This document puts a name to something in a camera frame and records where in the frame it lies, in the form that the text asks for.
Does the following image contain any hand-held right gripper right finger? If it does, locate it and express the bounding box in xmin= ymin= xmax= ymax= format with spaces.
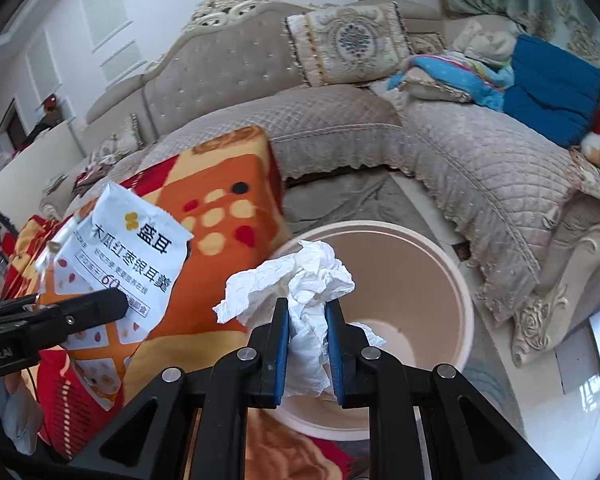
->
xmin=324 ymin=298 xmax=562 ymax=480

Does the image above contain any white cabinet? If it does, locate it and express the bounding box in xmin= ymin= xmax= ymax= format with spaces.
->
xmin=0 ymin=120 xmax=77 ymax=188

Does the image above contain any white and orange snack packet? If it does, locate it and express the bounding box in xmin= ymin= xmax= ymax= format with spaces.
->
xmin=36 ymin=181 xmax=195 ymax=408

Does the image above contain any beige tufted sofa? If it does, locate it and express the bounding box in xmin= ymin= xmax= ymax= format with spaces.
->
xmin=40 ymin=0 xmax=600 ymax=368

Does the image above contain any small brown embroidered cushion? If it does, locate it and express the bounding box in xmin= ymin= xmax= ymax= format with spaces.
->
xmin=407 ymin=32 xmax=449 ymax=57

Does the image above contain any blue folded blanket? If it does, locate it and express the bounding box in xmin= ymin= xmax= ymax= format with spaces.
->
xmin=502 ymin=35 xmax=600 ymax=149

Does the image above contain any small beige fringed cushion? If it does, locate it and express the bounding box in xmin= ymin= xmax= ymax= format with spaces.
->
xmin=87 ymin=112 xmax=144 ymax=161

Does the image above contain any pale pink round bin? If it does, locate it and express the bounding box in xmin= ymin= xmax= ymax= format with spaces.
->
xmin=265 ymin=220 xmax=475 ymax=442

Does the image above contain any orange and red printed blanket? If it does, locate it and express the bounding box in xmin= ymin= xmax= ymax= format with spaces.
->
xmin=0 ymin=126 xmax=357 ymax=480

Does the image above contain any quilted beige sofa cover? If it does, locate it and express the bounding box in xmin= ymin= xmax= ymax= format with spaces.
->
xmin=397 ymin=95 xmax=578 ymax=325
xmin=147 ymin=85 xmax=406 ymax=181

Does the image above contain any white tissue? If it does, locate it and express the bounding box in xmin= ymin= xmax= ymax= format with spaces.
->
xmin=213 ymin=240 xmax=387 ymax=401

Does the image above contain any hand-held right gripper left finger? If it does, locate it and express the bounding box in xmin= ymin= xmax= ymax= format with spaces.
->
xmin=70 ymin=297 xmax=291 ymax=480

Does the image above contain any cream padded garment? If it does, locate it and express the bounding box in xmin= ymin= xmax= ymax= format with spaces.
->
xmin=450 ymin=17 xmax=523 ymax=67

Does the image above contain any colourful light blue cloth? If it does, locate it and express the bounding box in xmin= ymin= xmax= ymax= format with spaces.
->
xmin=387 ymin=52 xmax=515 ymax=113

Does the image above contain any large beige embroidered cushion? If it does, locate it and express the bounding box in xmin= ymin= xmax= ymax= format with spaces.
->
xmin=285 ymin=1 xmax=414 ymax=87

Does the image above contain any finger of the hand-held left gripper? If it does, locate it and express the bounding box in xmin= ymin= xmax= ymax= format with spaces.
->
xmin=0 ymin=294 xmax=40 ymax=318
xmin=27 ymin=288 xmax=130 ymax=357

